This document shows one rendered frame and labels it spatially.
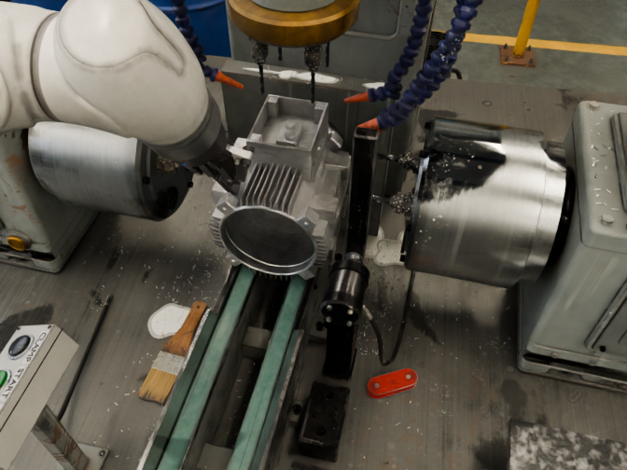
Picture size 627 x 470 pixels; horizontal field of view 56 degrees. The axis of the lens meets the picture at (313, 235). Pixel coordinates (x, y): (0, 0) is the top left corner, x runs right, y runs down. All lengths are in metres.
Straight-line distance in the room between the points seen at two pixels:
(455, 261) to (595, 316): 0.22
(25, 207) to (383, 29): 0.68
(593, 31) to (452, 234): 3.01
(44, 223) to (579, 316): 0.91
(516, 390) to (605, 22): 3.06
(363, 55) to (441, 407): 0.62
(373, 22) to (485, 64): 2.26
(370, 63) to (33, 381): 0.74
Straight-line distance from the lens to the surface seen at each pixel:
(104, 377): 1.08
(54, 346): 0.81
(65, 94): 0.56
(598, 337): 0.99
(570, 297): 0.93
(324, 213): 0.88
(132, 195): 0.98
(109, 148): 0.96
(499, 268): 0.90
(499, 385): 1.07
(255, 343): 1.01
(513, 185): 0.86
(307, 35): 0.78
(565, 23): 3.81
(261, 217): 1.03
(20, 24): 0.61
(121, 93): 0.52
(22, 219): 1.16
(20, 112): 0.60
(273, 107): 0.97
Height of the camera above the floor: 1.71
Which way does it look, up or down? 49 degrees down
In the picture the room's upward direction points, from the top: 1 degrees clockwise
